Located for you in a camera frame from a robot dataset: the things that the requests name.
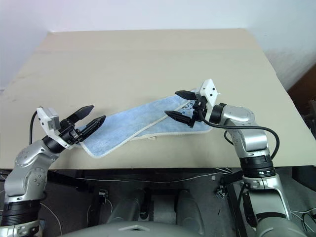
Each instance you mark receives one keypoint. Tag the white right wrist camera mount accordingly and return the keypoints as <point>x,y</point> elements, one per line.
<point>209,91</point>

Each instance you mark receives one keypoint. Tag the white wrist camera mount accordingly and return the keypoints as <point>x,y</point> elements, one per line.
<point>209,91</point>
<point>44,118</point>

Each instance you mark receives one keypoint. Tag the light blue cloth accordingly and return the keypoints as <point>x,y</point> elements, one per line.
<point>118,128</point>

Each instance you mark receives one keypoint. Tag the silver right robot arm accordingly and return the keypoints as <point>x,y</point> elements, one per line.
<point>251,138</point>

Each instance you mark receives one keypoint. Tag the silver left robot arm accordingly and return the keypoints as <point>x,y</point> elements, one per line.
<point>27,170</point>

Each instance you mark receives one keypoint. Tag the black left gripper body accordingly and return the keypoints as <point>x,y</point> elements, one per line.
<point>70,133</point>

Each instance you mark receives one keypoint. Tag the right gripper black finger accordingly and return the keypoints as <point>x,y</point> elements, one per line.
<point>186,95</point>
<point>180,117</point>

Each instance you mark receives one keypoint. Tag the grey robot torso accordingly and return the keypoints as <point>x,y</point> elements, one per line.
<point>133,229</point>

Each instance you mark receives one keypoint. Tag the dark grey rounded leg shape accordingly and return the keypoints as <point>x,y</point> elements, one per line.
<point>130,207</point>
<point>190,207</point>

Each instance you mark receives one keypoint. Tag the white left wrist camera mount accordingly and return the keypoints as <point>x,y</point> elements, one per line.
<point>44,118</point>

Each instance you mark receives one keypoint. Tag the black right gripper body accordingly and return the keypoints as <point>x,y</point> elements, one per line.
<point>199,108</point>

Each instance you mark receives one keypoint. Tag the dark brown cabinet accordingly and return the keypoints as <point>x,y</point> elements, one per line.
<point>303,98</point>

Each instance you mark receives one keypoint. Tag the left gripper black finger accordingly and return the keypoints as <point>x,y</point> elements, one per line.
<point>92,127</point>
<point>81,114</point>

